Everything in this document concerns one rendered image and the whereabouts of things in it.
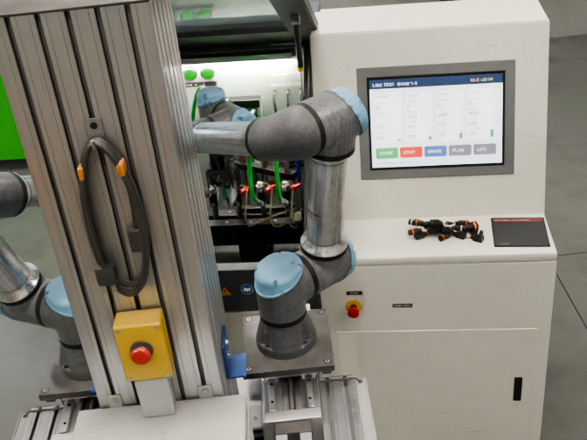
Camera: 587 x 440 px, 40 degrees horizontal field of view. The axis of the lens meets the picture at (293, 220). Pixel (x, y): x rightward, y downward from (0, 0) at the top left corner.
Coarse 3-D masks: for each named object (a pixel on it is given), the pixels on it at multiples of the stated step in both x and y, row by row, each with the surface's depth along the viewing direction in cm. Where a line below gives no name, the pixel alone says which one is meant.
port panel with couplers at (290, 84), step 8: (272, 80) 271; (280, 80) 271; (288, 80) 271; (296, 80) 270; (272, 88) 273; (280, 88) 272; (288, 88) 272; (296, 88) 272; (280, 96) 274; (288, 96) 274; (296, 96) 273; (272, 104) 276; (280, 104) 276; (272, 112) 277
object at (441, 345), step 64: (512, 0) 253; (320, 64) 246; (384, 64) 244; (384, 192) 256; (448, 192) 254; (512, 192) 252; (384, 320) 253; (448, 320) 251; (512, 320) 249; (384, 384) 267; (448, 384) 265; (512, 384) 263
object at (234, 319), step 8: (232, 312) 257; (240, 312) 257; (248, 312) 256; (256, 312) 256; (232, 320) 258; (240, 320) 258; (232, 328) 260; (240, 328) 260; (232, 336) 262; (240, 336) 262; (232, 344) 264; (240, 344) 263; (232, 352) 266; (240, 352) 265
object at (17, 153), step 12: (0, 84) 502; (0, 96) 506; (0, 108) 511; (0, 120) 515; (12, 120) 515; (0, 132) 520; (12, 132) 519; (0, 144) 525; (12, 144) 524; (0, 156) 530; (12, 156) 529; (24, 156) 529
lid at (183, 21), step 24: (192, 0) 211; (216, 0) 212; (240, 0) 213; (264, 0) 214; (288, 0) 207; (192, 24) 241; (216, 24) 242; (240, 24) 243; (264, 24) 245; (288, 24) 238; (312, 24) 239; (192, 48) 269
